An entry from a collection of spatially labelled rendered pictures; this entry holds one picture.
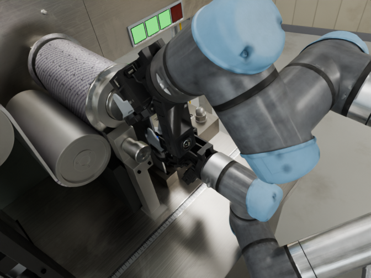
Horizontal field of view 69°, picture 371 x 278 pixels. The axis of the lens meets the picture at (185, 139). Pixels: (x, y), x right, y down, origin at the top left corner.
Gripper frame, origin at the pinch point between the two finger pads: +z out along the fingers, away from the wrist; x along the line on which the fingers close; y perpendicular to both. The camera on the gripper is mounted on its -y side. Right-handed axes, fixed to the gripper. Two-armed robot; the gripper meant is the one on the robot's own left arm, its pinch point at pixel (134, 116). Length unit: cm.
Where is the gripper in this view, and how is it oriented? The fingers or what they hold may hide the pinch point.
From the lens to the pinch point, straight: 54.7
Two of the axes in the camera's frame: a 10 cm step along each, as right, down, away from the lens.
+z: -4.9, 1.0, 8.7
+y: -5.5, -8.0, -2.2
